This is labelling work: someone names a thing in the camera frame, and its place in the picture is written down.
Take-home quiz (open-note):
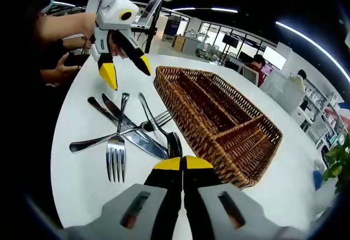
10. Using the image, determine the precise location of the blue object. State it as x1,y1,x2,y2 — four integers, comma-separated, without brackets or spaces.
312,169,325,191

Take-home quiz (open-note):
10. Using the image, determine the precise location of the white partition panel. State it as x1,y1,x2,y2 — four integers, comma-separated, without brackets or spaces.
86,0,101,15

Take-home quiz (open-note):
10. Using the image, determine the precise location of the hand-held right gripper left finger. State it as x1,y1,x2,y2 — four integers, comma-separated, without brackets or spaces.
59,156,183,240

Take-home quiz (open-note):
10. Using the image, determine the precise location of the black television on stand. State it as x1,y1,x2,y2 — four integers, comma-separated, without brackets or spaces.
221,33,239,47

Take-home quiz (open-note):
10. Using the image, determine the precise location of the green potted plant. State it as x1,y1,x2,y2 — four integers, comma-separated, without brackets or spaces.
323,132,350,194

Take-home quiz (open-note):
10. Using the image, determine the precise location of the silver knife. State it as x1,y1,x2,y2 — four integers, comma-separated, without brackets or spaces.
101,92,139,130
87,96,169,160

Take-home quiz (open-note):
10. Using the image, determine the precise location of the white mesh office chair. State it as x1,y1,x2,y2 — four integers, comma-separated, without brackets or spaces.
259,72,304,115

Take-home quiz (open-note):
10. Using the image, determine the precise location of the silver laptop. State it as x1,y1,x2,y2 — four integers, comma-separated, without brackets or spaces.
136,0,167,28

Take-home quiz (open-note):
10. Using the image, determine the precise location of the blue standing banner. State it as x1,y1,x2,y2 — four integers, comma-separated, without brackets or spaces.
161,15,181,43

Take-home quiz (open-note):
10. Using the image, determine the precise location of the person's left hand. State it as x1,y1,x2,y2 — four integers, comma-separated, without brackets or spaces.
78,13,97,43

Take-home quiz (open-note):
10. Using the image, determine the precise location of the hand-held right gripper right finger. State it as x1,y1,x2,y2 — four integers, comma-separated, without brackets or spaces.
182,155,307,240

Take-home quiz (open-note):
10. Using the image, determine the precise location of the black desk monitor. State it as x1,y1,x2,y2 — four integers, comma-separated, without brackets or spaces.
237,51,256,63

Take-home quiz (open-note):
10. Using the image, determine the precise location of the long curved ceiling light strip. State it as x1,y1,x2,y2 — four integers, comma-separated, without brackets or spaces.
275,20,350,84

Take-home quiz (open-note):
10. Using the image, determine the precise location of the wooden cabinet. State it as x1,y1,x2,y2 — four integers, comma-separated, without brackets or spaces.
171,34,189,52

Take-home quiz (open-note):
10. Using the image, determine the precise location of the brown wicker storage slot tray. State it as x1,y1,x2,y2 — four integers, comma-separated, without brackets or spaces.
153,65,283,189

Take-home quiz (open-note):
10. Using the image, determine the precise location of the black laptop stand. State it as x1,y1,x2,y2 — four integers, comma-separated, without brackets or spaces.
143,0,173,54

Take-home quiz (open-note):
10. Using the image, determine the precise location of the black handheld device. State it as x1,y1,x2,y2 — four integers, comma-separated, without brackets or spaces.
63,51,91,68

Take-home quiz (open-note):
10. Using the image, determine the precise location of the silver fork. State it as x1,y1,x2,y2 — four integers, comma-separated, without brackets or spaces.
69,110,173,154
106,92,130,183

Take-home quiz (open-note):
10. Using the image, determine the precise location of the white wall screen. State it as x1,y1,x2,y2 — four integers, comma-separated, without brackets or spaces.
262,45,288,71

